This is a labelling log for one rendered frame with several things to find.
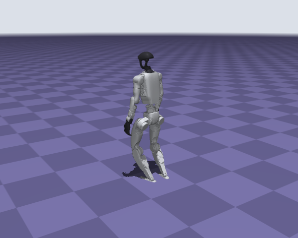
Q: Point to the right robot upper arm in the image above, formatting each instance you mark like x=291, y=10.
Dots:
x=161, y=86

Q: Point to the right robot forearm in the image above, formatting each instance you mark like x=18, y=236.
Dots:
x=157, y=105

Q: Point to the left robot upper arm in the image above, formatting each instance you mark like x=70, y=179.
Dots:
x=137, y=81

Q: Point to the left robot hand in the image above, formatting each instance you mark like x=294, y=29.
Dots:
x=127, y=127

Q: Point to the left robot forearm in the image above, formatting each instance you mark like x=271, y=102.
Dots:
x=132, y=109

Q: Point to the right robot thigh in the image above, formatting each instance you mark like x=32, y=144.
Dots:
x=153, y=134

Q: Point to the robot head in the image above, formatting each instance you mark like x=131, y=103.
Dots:
x=145, y=56

